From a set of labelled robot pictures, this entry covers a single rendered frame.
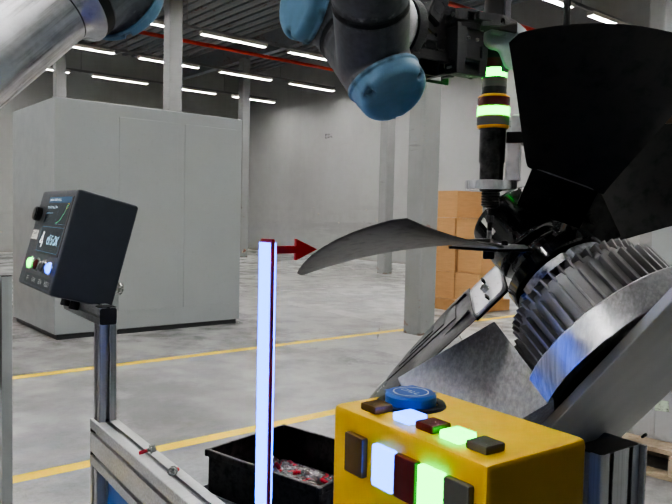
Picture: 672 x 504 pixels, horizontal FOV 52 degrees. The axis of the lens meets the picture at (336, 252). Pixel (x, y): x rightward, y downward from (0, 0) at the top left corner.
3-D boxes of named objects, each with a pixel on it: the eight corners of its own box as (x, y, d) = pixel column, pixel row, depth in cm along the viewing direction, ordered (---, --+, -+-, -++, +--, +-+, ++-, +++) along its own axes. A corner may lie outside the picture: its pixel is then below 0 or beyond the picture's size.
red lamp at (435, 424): (451, 431, 48) (451, 422, 48) (432, 435, 46) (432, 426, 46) (433, 424, 49) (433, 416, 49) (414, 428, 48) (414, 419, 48)
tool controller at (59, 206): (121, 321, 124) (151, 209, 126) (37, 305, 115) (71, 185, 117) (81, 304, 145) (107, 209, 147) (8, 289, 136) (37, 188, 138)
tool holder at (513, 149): (534, 191, 96) (536, 119, 95) (530, 188, 89) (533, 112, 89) (469, 190, 99) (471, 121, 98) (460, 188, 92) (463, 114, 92)
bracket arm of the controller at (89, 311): (117, 324, 117) (117, 307, 117) (99, 326, 116) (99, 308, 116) (78, 307, 137) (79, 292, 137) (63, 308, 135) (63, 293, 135)
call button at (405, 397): (446, 413, 54) (447, 391, 54) (408, 421, 51) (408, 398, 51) (412, 401, 57) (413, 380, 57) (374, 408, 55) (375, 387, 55)
